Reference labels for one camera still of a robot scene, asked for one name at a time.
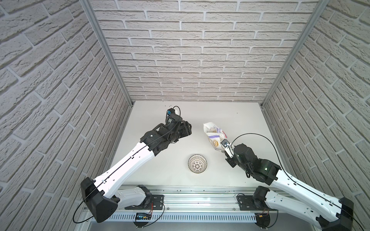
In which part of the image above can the right controller board round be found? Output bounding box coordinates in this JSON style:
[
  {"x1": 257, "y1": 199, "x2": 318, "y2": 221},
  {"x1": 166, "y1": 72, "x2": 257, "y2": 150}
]
[{"x1": 255, "y1": 213, "x2": 271, "y2": 229}]

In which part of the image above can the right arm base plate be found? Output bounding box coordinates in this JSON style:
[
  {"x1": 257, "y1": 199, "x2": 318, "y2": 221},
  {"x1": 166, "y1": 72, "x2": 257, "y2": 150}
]
[{"x1": 236, "y1": 193, "x2": 276, "y2": 212}]

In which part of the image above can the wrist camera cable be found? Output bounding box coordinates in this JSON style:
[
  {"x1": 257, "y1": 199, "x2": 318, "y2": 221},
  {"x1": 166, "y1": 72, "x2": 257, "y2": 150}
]
[
  {"x1": 72, "y1": 105, "x2": 182, "y2": 224},
  {"x1": 230, "y1": 132, "x2": 365, "y2": 231}
]

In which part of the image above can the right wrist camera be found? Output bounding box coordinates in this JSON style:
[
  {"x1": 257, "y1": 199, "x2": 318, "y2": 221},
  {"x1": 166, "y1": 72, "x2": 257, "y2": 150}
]
[{"x1": 221, "y1": 139, "x2": 234, "y2": 158}]

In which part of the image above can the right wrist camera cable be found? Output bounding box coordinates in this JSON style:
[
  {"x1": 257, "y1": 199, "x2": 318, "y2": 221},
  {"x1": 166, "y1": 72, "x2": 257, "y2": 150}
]
[{"x1": 230, "y1": 132, "x2": 365, "y2": 231}]

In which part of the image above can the patterned breakfast bowl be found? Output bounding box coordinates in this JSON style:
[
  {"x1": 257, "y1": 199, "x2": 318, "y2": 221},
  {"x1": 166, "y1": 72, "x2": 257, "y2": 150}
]
[{"x1": 188, "y1": 155, "x2": 207, "y2": 174}]

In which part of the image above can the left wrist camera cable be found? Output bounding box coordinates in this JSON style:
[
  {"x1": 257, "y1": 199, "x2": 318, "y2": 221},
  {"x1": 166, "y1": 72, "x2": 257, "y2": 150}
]
[{"x1": 72, "y1": 105, "x2": 182, "y2": 224}]

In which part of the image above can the oats bag white purple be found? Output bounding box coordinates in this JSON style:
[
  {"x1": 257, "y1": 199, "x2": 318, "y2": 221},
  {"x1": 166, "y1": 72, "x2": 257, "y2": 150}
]
[{"x1": 203, "y1": 122, "x2": 227, "y2": 151}]

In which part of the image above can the aluminium corner post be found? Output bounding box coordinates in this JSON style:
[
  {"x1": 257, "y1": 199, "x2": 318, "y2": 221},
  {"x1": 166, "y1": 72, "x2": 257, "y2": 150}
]
[
  {"x1": 261, "y1": 0, "x2": 330, "y2": 110},
  {"x1": 80, "y1": 0, "x2": 133, "y2": 108}
]

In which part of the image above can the perforated cable duct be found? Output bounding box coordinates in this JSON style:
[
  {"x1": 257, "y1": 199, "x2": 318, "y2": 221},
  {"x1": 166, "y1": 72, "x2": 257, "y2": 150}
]
[{"x1": 106, "y1": 212, "x2": 256, "y2": 223}]

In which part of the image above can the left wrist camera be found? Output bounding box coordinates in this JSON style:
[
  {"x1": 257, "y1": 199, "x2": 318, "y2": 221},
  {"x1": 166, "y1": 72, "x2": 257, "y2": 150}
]
[{"x1": 165, "y1": 108, "x2": 176, "y2": 123}]

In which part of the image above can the left controller board green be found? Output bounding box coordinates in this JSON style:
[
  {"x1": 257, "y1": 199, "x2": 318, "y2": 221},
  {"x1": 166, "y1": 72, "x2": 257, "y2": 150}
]
[{"x1": 134, "y1": 213, "x2": 152, "y2": 228}]

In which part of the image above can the aluminium mounting rail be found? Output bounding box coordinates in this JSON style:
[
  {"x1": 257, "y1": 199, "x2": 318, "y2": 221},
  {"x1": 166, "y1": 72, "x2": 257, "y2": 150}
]
[{"x1": 118, "y1": 189, "x2": 240, "y2": 213}]

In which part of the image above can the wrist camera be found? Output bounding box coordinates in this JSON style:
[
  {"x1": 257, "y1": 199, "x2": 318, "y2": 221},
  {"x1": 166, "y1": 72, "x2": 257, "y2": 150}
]
[
  {"x1": 165, "y1": 108, "x2": 176, "y2": 123},
  {"x1": 221, "y1": 139, "x2": 234, "y2": 158}
]

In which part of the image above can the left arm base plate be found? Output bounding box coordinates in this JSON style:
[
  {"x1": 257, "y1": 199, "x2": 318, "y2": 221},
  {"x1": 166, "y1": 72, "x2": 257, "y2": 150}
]
[{"x1": 124, "y1": 194, "x2": 165, "y2": 210}]

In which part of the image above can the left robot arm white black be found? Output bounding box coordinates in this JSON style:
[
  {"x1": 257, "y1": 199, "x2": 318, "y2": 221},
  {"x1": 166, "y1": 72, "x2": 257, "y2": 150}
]
[{"x1": 81, "y1": 109, "x2": 192, "y2": 223}]

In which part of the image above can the left aluminium corner post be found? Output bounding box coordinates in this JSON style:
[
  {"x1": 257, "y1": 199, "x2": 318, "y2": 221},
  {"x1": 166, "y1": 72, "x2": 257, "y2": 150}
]
[{"x1": 80, "y1": 0, "x2": 133, "y2": 108}]

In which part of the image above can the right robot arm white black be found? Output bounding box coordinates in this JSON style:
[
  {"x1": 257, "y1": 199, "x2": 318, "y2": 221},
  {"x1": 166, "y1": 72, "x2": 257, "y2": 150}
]
[{"x1": 222, "y1": 142, "x2": 354, "y2": 231}]

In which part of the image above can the right aluminium corner post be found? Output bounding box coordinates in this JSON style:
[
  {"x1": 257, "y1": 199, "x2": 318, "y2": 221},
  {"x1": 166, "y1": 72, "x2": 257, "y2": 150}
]
[{"x1": 261, "y1": 0, "x2": 330, "y2": 110}]

